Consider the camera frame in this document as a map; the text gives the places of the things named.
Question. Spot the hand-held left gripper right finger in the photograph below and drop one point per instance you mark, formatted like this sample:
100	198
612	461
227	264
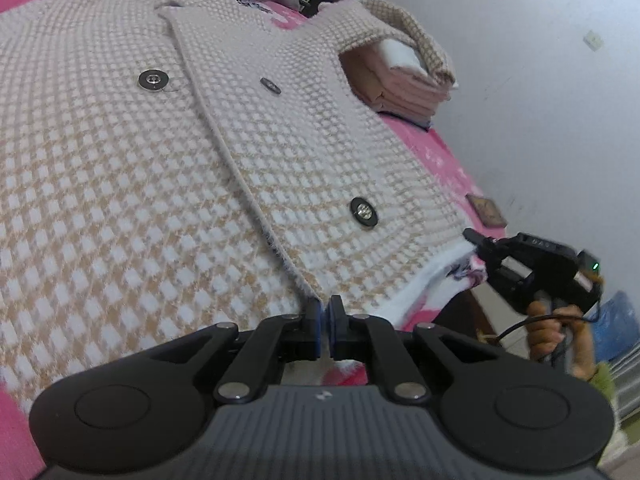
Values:
332	320

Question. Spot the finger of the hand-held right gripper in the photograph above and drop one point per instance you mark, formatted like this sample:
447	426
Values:
477	236

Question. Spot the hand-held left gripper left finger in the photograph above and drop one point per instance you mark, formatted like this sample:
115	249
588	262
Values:
314	320

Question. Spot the beige white checked knit cardigan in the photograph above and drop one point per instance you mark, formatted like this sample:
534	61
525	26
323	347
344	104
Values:
125	185

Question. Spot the stack of folded pastel clothes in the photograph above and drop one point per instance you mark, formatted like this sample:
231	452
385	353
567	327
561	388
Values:
400	95

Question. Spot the person's right hand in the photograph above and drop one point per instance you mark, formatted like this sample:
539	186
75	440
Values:
540	330

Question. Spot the smartphone with brown screen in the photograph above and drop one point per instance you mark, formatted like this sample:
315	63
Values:
486	210

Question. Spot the pink floral bed blanket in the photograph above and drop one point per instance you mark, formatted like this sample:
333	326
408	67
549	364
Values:
440	155

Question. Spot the blue plastic bag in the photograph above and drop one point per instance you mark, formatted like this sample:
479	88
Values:
617	325

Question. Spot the white wall switch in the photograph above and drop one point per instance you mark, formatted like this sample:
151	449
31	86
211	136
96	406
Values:
593	41

